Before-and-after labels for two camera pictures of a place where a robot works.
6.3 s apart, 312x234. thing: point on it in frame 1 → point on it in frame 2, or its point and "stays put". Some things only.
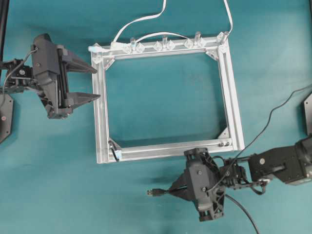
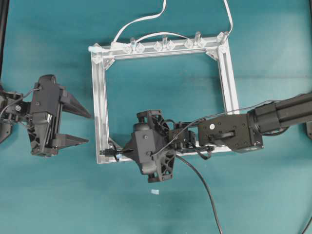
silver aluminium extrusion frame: (214, 44) stays put
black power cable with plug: (158, 191) → (117, 153)
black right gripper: (206, 183) → (165, 156)
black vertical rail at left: (4, 12) stays put
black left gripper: (49, 66) → (44, 127)
